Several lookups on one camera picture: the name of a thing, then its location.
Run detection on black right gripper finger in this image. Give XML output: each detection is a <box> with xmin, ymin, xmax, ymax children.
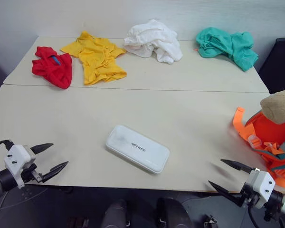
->
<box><xmin>220</xmin><ymin>159</ymin><xmax>253</xmax><ymax>174</ymax></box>
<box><xmin>208</xmin><ymin>180</ymin><xmax>244</xmax><ymax>208</ymax></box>

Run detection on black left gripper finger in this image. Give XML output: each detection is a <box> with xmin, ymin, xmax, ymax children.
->
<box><xmin>29</xmin><ymin>143</ymin><xmax>54</xmax><ymax>155</ymax></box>
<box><xmin>41</xmin><ymin>161</ymin><xmax>69</xmax><ymax>184</ymax></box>

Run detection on teal shirt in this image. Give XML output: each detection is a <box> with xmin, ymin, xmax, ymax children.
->
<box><xmin>194</xmin><ymin>27</ymin><xmax>259</xmax><ymax>73</ymax></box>

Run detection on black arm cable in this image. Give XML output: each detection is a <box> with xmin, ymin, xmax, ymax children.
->
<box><xmin>0</xmin><ymin>139</ymin><xmax>15</xmax><ymax>156</ymax></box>
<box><xmin>247</xmin><ymin>206</ymin><xmax>261</xmax><ymax>228</ymax></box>

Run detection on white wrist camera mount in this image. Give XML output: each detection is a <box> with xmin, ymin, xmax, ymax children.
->
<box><xmin>3</xmin><ymin>144</ymin><xmax>37</xmax><ymax>190</ymax></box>
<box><xmin>245</xmin><ymin>168</ymin><xmax>276</xmax><ymax>210</ymax></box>

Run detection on dark rounded shape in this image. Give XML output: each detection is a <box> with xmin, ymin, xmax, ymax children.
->
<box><xmin>101</xmin><ymin>199</ymin><xmax>128</xmax><ymax>228</ymax></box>

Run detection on white shirt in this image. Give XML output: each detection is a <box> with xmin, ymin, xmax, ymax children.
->
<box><xmin>123</xmin><ymin>19</ymin><xmax>183</xmax><ymax>65</ymax></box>

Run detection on red shirt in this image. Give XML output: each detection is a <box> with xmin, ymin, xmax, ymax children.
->
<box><xmin>31</xmin><ymin>46</ymin><xmax>73</xmax><ymax>90</ymax></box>

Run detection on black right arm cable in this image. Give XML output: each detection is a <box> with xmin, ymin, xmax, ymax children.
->
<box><xmin>247</xmin><ymin>206</ymin><xmax>261</xmax><ymax>228</ymax></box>

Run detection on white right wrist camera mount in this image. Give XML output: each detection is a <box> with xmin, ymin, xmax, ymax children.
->
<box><xmin>245</xmin><ymin>168</ymin><xmax>276</xmax><ymax>210</ymax></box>

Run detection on yellow shirt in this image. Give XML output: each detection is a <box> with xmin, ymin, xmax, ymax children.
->
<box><xmin>59</xmin><ymin>30</ymin><xmax>128</xmax><ymax>86</ymax></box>

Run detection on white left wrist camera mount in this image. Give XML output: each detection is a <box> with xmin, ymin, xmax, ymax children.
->
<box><xmin>3</xmin><ymin>144</ymin><xmax>37</xmax><ymax>190</ymax></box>

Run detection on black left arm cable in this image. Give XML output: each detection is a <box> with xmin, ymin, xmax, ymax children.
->
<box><xmin>0</xmin><ymin>139</ymin><xmax>15</xmax><ymax>156</ymax></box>

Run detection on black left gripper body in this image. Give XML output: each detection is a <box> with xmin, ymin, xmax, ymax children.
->
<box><xmin>20</xmin><ymin>163</ymin><xmax>45</xmax><ymax>184</ymax></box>

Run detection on orange bag with straps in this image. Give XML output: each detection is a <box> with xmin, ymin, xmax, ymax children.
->
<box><xmin>232</xmin><ymin>106</ymin><xmax>285</xmax><ymax>190</ymax></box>

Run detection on black chair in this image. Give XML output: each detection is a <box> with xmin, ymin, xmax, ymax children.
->
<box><xmin>258</xmin><ymin>37</ymin><xmax>285</xmax><ymax>95</ymax></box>

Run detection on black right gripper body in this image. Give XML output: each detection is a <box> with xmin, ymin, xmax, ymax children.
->
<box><xmin>237</xmin><ymin>186</ymin><xmax>260</xmax><ymax>209</ymax></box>

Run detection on white plastic case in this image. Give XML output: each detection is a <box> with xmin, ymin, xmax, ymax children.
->
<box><xmin>105</xmin><ymin>124</ymin><xmax>171</xmax><ymax>175</ymax></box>

